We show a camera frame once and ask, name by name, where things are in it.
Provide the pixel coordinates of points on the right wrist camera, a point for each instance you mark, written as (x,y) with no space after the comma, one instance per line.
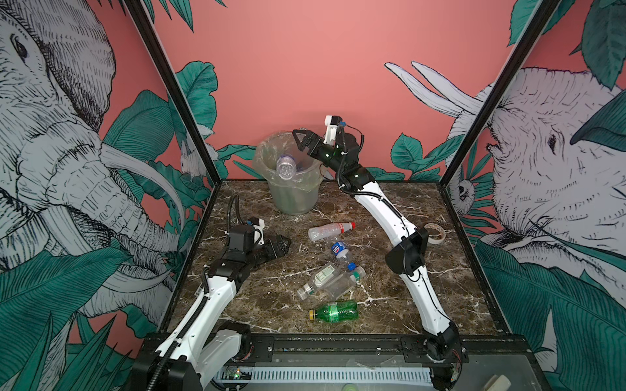
(332,124)

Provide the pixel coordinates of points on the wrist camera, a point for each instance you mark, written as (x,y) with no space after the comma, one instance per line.
(332,124)
(246,236)

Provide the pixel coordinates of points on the green bottle yellow cap front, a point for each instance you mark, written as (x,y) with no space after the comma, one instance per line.
(335,312)

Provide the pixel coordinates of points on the black corner post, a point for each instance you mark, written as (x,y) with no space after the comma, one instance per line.
(144,25)
(540,17)

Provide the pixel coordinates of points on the clear bottle blue label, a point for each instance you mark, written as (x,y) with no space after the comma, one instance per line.
(286,167)

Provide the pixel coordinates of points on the white slotted cable duct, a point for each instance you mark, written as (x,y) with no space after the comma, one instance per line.
(310,375)

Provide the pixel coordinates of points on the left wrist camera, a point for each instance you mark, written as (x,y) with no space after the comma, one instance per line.
(246,236)

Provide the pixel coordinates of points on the black right corner post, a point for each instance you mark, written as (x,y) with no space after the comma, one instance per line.
(540,17)

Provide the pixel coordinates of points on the clear plastic bin liner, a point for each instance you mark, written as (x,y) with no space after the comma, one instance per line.
(276,149)

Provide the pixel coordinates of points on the clear bottle green cap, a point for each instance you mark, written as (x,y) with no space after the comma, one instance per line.
(343,284)

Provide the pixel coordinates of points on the small circuit board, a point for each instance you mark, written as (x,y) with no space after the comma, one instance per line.
(237,374)

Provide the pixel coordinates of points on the roll of clear tape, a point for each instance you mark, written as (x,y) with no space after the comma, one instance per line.
(436,234)

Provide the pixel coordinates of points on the clear bottle green white label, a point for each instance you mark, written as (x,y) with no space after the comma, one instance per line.
(320,279)

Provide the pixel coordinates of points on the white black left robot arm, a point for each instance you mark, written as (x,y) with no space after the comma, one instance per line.
(190,356)

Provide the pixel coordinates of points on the clear bottle red cap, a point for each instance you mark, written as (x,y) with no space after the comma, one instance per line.
(330,230)

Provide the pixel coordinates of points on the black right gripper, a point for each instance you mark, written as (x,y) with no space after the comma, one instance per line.
(315,141)

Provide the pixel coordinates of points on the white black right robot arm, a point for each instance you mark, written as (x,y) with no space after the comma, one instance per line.
(409,242)

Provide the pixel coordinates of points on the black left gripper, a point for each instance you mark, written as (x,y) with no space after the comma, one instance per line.
(281,249)

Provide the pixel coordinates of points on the small bottle blue label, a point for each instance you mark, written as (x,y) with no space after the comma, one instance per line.
(341,252)

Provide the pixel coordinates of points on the black left corner post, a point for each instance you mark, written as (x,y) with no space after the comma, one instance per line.
(144,25)

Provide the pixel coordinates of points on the black front rail frame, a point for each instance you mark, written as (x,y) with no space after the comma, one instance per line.
(270,347)

